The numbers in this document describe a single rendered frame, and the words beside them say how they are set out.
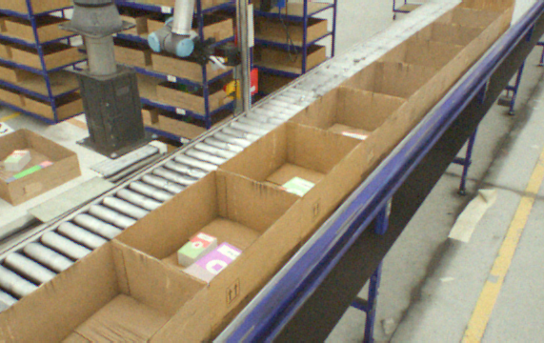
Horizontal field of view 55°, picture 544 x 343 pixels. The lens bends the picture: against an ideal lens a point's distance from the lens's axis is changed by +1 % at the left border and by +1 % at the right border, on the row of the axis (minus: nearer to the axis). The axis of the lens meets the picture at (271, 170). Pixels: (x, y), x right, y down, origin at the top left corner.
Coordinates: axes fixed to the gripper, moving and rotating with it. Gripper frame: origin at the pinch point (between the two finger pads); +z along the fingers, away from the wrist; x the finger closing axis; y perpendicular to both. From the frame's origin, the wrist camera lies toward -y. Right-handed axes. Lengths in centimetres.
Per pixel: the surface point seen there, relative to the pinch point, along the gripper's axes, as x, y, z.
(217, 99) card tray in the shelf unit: -33, 47, -9
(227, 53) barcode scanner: 10.9, -14.4, 3.8
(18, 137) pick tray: 87, 35, -29
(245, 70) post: 2.2, -7.8, 12.1
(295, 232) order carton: 99, -49, 86
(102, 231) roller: 108, 5, 37
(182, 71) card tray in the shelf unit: -22, 40, -32
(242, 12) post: 2.8, -31.1, -2.0
